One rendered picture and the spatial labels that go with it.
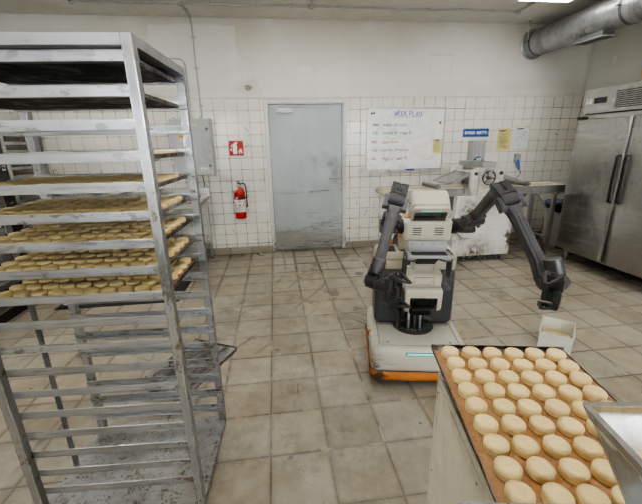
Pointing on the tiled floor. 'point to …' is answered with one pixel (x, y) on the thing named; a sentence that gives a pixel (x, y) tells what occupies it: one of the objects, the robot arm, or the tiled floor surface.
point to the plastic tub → (557, 333)
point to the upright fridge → (614, 181)
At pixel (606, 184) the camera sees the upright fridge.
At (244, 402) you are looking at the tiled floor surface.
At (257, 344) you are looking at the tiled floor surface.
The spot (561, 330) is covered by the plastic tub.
